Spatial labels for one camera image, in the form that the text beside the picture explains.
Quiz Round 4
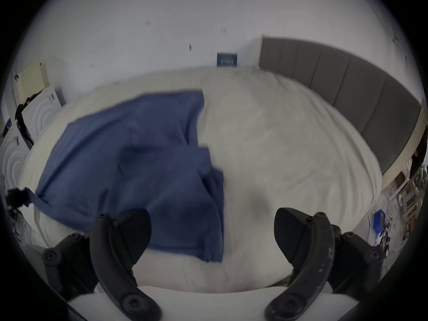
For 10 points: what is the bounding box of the dark blue shirt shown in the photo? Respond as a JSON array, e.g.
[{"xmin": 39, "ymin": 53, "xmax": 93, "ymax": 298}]
[{"xmin": 28, "ymin": 90, "xmax": 224, "ymax": 263}]

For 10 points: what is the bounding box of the bed with beige sheet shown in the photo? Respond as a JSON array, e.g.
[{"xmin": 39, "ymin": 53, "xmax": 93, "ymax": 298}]
[{"xmin": 18, "ymin": 66, "xmax": 383, "ymax": 295}]

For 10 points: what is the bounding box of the blue plastic crate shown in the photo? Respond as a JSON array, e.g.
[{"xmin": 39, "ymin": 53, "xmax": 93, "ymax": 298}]
[{"xmin": 372, "ymin": 209, "xmax": 386, "ymax": 234}]

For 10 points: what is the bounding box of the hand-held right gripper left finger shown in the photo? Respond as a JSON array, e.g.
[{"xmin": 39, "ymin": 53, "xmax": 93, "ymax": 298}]
[{"xmin": 43, "ymin": 209, "xmax": 163, "ymax": 321}]

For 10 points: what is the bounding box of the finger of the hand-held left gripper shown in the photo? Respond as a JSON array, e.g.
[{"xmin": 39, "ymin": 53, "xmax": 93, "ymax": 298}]
[{"xmin": 7, "ymin": 187, "xmax": 34, "ymax": 208}]

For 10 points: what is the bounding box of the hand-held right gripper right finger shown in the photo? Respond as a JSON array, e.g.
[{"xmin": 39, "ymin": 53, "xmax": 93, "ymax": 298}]
[{"xmin": 265, "ymin": 208, "xmax": 385, "ymax": 321}]

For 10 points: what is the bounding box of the grey padded headboard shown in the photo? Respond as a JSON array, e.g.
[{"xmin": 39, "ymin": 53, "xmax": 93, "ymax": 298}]
[{"xmin": 259, "ymin": 37, "xmax": 422, "ymax": 177}]

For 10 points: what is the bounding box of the white plastic chair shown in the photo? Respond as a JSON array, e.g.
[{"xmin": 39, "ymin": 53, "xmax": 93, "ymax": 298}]
[{"xmin": 397, "ymin": 166, "xmax": 428, "ymax": 218}]

